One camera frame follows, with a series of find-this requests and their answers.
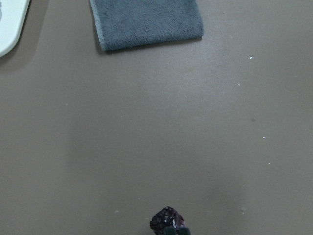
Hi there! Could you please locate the cream rabbit tray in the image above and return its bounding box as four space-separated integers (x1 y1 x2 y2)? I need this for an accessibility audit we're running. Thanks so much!
0 0 30 57

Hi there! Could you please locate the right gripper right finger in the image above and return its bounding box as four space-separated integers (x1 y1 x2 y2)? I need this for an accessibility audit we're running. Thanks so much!
179 227 191 235

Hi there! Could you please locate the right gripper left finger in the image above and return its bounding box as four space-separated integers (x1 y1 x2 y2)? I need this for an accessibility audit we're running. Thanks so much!
163 227 177 235

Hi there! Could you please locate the grey folded cloth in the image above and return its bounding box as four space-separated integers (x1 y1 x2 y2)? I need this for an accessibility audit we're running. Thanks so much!
90 0 204 51

